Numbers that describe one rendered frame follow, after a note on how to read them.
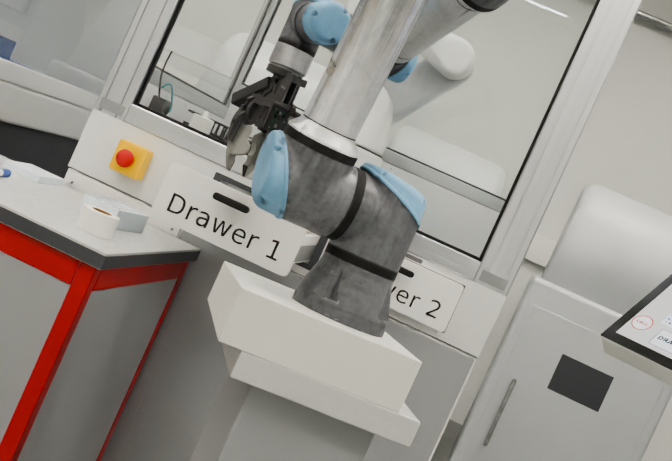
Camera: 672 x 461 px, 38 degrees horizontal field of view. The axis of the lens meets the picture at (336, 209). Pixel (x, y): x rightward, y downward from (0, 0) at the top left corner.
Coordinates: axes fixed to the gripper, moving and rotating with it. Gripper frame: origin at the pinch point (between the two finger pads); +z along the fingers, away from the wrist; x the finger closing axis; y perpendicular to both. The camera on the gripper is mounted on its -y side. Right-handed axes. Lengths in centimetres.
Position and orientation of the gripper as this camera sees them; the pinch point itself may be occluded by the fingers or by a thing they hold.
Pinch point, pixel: (236, 166)
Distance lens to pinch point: 186.9
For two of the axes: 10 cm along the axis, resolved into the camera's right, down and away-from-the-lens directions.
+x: 6.9, 2.9, 6.6
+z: -4.1, 9.1, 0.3
